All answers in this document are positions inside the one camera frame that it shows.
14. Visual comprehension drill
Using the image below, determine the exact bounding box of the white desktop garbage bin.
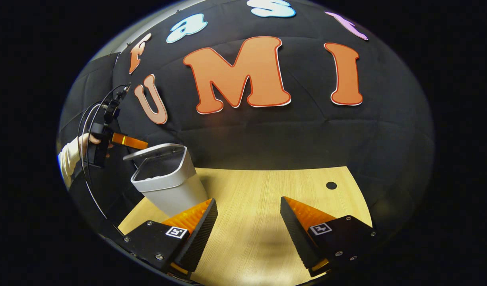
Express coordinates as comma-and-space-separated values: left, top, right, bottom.
123, 143, 209, 217

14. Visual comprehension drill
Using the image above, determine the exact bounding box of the black backdrop cloth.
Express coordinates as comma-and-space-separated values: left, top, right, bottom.
112, 0, 435, 235
57, 52, 148, 235

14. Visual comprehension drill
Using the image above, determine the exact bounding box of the wooden desktop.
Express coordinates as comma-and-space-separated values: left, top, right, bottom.
118, 166, 373, 286

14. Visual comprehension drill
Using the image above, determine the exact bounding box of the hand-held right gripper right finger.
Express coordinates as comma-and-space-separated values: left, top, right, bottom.
280, 196, 378, 278

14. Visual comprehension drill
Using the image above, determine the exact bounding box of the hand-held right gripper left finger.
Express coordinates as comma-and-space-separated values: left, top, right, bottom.
122, 198, 219, 278

